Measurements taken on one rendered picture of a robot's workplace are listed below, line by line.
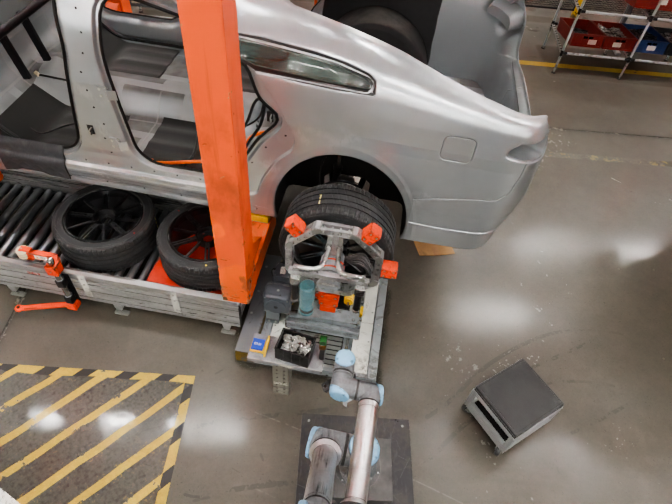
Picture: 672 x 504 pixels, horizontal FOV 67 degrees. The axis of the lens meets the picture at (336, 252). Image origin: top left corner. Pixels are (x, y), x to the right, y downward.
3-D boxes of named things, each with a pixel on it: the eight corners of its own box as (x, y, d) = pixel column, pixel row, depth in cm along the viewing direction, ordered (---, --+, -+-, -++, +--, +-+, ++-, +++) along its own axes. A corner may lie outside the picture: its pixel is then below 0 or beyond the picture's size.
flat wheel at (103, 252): (57, 280, 334) (44, 257, 316) (66, 210, 375) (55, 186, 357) (162, 266, 348) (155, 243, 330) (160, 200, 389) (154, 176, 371)
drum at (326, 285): (345, 266, 294) (347, 249, 284) (339, 295, 281) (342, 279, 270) (321, 261, 295) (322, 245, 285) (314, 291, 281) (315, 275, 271)
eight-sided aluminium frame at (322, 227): (375, 293, 309) (389, 231, 268) (374, 301, 304) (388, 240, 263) (287, 277, 311) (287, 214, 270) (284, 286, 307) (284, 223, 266)
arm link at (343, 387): (354, 396, 219) (359, 371, 227) (328, 391, 220) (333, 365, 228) (352, 405, 227) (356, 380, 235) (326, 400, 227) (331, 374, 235)
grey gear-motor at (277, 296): (301, 281, 373) (303, 250, 346) (289, 330, 345) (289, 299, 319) (277, 277, 373) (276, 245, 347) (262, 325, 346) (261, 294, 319)
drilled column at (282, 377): (291, 380, 330) (292, 347, 298) (288, 395, 323) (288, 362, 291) (276, 378, 330) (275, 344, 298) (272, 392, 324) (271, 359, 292)
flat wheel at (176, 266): (257, 218, 384) (255, 195, 366) (260, 289, 342) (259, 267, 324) (165, 222, 374) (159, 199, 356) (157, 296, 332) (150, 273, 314)
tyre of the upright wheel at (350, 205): (410, 199, 282) (294, 169, 280) (408, 229, 267) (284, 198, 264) (380, 271, 332) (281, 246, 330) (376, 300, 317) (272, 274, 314)
